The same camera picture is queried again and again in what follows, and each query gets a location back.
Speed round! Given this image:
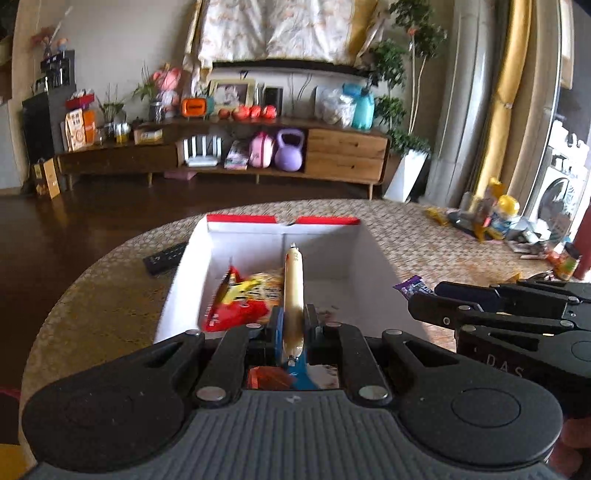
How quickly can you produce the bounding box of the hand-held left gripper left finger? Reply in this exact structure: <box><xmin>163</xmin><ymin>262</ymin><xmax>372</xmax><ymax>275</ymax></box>
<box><xmin>137</xmin><ymin>306</ymin><xmax>285</xmax><ymax>409</ymax></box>

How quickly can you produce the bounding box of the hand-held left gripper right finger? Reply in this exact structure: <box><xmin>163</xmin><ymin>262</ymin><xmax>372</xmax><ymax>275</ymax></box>
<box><xmin>304</xmin><ymin>304</ymin><xmax>462</xmax><ymax>408</ymax></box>

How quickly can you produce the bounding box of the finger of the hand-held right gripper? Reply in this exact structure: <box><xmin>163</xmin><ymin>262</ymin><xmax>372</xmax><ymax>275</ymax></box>
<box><xmin>408</xmin><ymin>292</ymin><xmax>576</xmax><ymax>332</ymax></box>
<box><xmin>434</xmin><ymin>281</ymin><xmax>591</xmax><ymax>311</ymax></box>

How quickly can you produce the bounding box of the purple snack packet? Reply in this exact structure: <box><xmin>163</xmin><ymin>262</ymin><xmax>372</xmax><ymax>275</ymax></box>
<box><xmin>393</xmin><ymin>275</ymin><xmax>435</xmax><ymax>297</ymax></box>

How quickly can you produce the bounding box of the beige sausage stick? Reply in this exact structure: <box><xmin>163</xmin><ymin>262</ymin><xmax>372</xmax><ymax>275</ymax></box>
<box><xmin>282</xmin><ymin>243</ymin><xmax>306</xmax><ymax>371</ymax></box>

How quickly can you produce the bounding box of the orange chips packet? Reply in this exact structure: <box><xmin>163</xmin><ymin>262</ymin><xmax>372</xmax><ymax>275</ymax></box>
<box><xmin>245</xmin><ymin>271</ymin><xmax>285</xmax><ymax>311</ymax></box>

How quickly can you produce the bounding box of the blue snack packet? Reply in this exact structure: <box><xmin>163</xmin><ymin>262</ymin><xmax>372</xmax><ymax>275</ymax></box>
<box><xmin>286</xmin><ymin>356</ymin><xmax>320</xmax><ymax>391</ymax></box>

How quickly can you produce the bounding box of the dark red snack packet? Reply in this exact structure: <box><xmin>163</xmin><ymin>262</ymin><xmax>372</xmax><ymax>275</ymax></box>
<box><xmin>247</xmin><ymin>366</ymin><xmax>296</xmax><ymax>391</ymax></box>

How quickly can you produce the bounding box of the red cardboard box white inside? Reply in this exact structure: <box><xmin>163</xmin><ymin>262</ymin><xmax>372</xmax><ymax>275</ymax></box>
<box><xmin>154</xmin><ymin>214</ymin><xmax>433</xmax><ymax>391</ymax></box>

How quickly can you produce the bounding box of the clear bottle yellow liquid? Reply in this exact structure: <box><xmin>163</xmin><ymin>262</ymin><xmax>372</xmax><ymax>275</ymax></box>
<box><xmin>473</xmin><ymin>196</ymin><xmax>496</xmax><ymax>243</ymax></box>

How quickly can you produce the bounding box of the stack of papers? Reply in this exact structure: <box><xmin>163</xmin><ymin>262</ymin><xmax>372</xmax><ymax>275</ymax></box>
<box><xmin>507</xmin><ymin>239</ymin><xmax>553</xmax><ymax>260</ymax></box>

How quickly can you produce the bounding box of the grey crumpled plastic bag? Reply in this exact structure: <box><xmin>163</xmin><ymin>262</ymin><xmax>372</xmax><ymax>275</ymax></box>
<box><xmin>505</xmin><ymin>216</ymin><xmax>551</xmax><ymax>246</ymax></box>

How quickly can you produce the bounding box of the white bottle yellow lid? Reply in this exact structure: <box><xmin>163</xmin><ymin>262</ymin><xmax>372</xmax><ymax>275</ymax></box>
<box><xmin>491</xmin><ymin>194</ymin><xmax>521</xmax><ymax>234</ymax></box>

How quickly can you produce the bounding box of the orange jar black lid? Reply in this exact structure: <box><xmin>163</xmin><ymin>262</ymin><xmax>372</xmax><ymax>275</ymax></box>
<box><xmin>556</xmin><ymin>242</ymin><xmax>582</xmax><ymax>281</ymax></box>

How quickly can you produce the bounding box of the red thermos flask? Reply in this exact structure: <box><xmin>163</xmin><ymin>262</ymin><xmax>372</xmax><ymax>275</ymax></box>
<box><xmin>574</xmin><ymin>225</ymin><xmax>591</xmax><ymax>283</ymax></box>

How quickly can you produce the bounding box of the black remote control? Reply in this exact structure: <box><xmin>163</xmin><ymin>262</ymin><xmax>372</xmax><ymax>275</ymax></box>
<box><xmin>143</xmin><ymin>242</ymin><xmax>188</xmax><ymax>277</ymax></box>

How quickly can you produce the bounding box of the white plant pot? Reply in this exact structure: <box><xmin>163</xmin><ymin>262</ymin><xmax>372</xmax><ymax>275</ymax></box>
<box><xmin>383</xmin><ymin>150</ymin><xmax>428</xmax><ymax>203</ymax></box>

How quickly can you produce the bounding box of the purple kettlebell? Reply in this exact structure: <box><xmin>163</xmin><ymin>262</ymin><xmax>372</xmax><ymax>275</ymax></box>
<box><xmin>274</xmin><ymin>128</ymin><xmax>306</xmax><ymax>173</ymax></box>

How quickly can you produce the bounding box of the stack of magazines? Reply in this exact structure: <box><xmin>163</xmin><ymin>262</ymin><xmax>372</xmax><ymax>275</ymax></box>
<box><xmin>224</xmin><ymin>139</ymin><xmax>250</xmax><ymax>171</ymax></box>

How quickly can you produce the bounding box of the pink bag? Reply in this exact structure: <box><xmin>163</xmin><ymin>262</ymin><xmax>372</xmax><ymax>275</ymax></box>
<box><xmin>249</xmin><ymin>131</ymin><xmax>277</xmax><ymax>169</ymax></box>

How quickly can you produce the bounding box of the wooden tv cabinet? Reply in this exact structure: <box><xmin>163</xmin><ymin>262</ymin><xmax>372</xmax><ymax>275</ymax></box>
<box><xmin>55</xmin><ymin>114</ymin><xmax>392</xmax><ymax>200</ymax></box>

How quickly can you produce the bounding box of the white router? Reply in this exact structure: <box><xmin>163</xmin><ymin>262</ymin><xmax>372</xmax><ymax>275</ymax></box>
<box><xmin>182</xmin><ymin>135</ymin><xmax>221</xmax><ymax>168</ymax></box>

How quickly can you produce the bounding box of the white column air conditioner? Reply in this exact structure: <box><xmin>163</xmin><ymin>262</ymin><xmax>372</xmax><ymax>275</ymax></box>
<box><xmin>424</xmin><ymin>0</ymin><xmax>491</xmax><ymax>207</ymax></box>

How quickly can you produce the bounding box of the yellow curtain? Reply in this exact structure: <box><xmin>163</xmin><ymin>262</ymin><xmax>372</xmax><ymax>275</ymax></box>
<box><xmin>475</xmin><ymin>0</ymin><xmax>533</xmax><ymax>186</ymax></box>

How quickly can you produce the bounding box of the teal water bottle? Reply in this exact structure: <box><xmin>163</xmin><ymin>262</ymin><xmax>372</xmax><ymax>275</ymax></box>
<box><xmin>344</xmin><ymin>82</ymin><xmax>376</xmax><ymax>131</ymax></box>

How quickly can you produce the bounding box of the clear plastic bag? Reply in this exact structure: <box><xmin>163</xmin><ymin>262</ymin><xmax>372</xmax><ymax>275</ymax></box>
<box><xmin>318</xmin><ymin>87</ymin><xmax>356</xmax><ymax>128</ymax></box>

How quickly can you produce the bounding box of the orange retro radio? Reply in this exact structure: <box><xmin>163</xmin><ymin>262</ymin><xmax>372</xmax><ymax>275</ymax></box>
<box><xmin>180</xmin><ymin>96</ymin><xmax>209</xmax><ymax>119</ymax></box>

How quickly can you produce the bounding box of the green plant in glass vase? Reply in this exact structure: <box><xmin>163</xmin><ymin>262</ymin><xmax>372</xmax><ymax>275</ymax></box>
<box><xmin>133</xmin><ymin>69</ymin><xmax>165</xmax><ymax>124</ymax></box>

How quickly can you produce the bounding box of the tall artificial tree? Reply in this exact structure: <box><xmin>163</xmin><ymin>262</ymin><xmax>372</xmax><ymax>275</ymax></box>
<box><xmin>368</xmin><ymin>0</ymin><xmax>448</xmax><ymax>158</ymax></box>

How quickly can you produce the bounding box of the black television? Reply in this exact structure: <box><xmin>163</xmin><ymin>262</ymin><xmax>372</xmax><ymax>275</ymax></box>
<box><xmin>209</xmin><ymin>57</ymin><xmax>371</xmax><ymax>78</ymax></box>

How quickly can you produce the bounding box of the pink doll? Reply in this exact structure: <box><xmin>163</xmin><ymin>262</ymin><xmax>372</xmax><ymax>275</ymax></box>
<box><xmin>152</xmin><ymin>66</ymin><xmax>184</xmax><ymax>117</ymax></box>

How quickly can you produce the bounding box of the small potted plant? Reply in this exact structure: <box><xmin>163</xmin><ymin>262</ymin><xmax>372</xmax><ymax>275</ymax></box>
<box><xmin>99</xmin><ymin>85</ymin><xmax>128</xmax><ymax>138</ymax></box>

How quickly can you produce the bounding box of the brown paper bag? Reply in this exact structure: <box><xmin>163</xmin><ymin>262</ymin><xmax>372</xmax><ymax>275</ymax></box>
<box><xmin>32</xmin><ymin>159</ymin><xmax>62</xmax><ymax>200</ymax></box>

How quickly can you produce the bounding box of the orange printed box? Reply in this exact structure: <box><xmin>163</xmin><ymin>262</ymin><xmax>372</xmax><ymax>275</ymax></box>
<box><xmin>64</xmin><ymin>108</ymin><xmax>99</xmax><ymax>152</ymax></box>

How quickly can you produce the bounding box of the printed cloth cover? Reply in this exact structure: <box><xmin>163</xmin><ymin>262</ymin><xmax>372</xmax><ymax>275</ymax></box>
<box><xmin>186</xmin><ymin>0</ymin><xmax>385</xmax><ymax>66</ymax></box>

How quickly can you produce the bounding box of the red gift box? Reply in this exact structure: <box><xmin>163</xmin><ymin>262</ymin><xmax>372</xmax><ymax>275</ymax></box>
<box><xmin>64</xmin><ymin>92</ymin><xmax>96</xmax><ymax>112</ymax></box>

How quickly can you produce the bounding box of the small black photo frame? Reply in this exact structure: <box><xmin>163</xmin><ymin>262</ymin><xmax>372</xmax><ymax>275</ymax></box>
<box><xmin>263</xmin><ymin>85</ymin><xmax>285</xmax><ymax>116</ymax></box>

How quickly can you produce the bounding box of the light wooden photo frame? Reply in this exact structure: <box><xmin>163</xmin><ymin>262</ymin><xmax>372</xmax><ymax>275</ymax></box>
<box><xmin>208</xmin><ymin>78</ymin><xmax>257</xmax><ymax>114</ymax></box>

